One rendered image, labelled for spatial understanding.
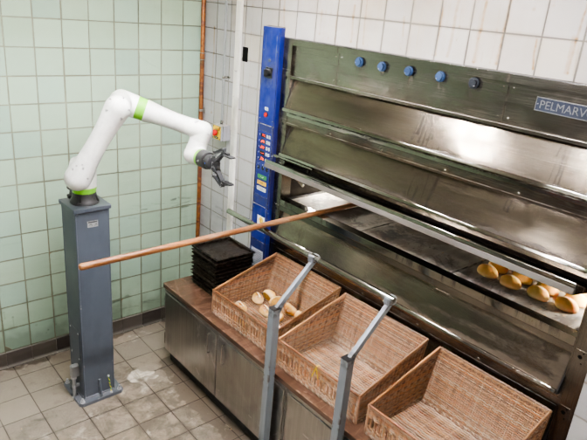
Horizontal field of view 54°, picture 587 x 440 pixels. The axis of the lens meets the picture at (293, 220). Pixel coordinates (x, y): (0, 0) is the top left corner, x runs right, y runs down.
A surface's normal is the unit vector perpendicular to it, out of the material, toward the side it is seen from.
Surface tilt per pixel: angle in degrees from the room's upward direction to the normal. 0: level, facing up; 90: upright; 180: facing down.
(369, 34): 90
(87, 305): 90
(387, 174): 70
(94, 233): 90
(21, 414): 0
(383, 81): 90
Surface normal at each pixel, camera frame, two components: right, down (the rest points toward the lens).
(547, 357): -0.69, -0.16
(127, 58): 0.64, 0.32
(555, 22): -0.76, 0.17
